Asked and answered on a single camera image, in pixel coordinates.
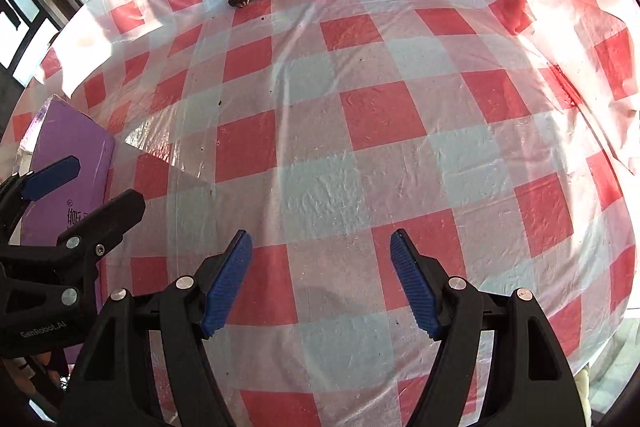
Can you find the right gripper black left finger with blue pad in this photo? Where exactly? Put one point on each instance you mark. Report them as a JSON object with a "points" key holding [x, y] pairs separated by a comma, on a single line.
{"points": [[113, 380]]}

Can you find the white box purple rim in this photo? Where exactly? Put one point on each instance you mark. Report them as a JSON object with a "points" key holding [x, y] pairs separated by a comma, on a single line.
{"points": [[77, 188]]}

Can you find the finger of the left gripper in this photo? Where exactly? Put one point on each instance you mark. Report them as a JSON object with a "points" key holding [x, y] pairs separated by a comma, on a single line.
{"points": [[20, 190], [84, 245]]}

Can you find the red white checkered tablecloth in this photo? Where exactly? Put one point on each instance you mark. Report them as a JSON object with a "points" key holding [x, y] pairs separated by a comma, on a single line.
{"points": [[493, 131]]}

